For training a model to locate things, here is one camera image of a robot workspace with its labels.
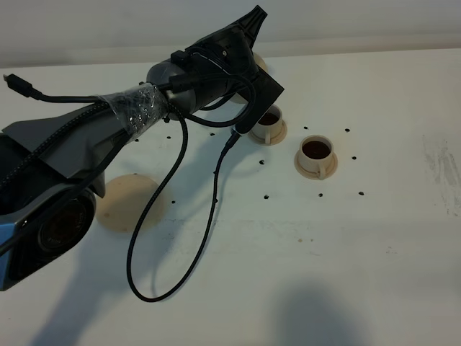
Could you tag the beige teacup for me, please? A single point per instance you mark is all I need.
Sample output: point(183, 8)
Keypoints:
point(271, 117)
point(316, 155)

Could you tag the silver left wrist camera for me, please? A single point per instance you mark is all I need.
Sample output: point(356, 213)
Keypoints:
point(239, 130)

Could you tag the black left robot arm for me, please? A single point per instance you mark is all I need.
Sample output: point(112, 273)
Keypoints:
point(52, 169)

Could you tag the beige rear teacup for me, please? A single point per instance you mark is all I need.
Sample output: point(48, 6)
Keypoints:
point(271, 117)

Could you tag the beige front saucer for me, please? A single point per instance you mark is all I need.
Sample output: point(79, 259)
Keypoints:
point(302, 169)

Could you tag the beige rear saucer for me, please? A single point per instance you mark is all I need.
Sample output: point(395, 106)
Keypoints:
point(269, 135)

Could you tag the beige teapot saucer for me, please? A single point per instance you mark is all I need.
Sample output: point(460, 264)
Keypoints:
point(125, 199)

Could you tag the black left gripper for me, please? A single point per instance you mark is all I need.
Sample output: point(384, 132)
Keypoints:
point(232, 69)

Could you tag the beige front teacup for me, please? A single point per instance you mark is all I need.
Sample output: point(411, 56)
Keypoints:
point(316, 155)

